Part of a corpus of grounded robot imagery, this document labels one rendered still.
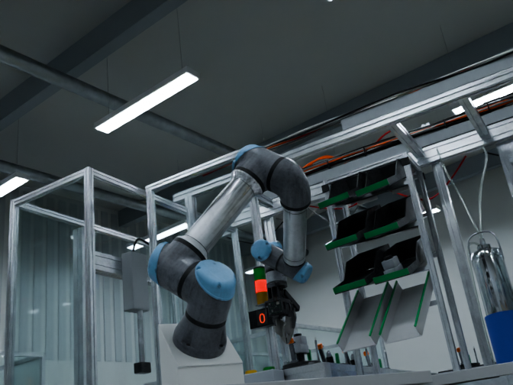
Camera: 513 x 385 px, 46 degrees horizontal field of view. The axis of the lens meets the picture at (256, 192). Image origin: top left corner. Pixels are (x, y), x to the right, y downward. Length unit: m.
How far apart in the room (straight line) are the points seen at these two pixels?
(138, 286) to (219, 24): 5.16
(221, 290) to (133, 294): 1.53
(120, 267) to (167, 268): 1.50
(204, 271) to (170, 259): 0.12
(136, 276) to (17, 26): 5.18
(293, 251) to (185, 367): 0.56
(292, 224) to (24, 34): 6.40
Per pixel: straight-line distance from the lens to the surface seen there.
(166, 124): 8.41
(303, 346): 2.23
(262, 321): 2.44
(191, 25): 7.77
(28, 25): 7.83
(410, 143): 3.17
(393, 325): 2.08
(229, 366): 1.70
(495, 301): 2.80
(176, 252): 1.68
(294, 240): 1.94
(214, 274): 1.61
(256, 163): 1.81
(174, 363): 1.66
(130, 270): 3.12
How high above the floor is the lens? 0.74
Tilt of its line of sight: 23 degrees up
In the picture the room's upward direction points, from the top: 8 degrees counter-clockwise
